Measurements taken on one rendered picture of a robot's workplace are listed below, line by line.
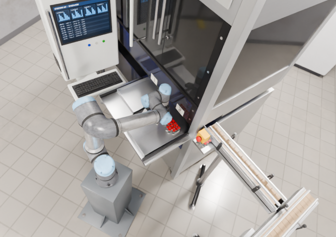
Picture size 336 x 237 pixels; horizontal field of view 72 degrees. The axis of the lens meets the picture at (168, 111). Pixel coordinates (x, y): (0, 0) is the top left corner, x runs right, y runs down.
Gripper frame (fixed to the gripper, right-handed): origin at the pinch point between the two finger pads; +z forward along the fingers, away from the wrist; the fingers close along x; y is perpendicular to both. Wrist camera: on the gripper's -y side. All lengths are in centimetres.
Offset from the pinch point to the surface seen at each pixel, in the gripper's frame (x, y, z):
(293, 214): 35, 101, 3
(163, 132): -0.3, 9.7, 7.8
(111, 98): -18.5, -36.9, 8.0
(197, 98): 15.2, 16.3, -30.6
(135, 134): -18.9, 0.2, 7.8
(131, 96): -4.0, -31.6, 7.8
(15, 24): -51, -273, 81
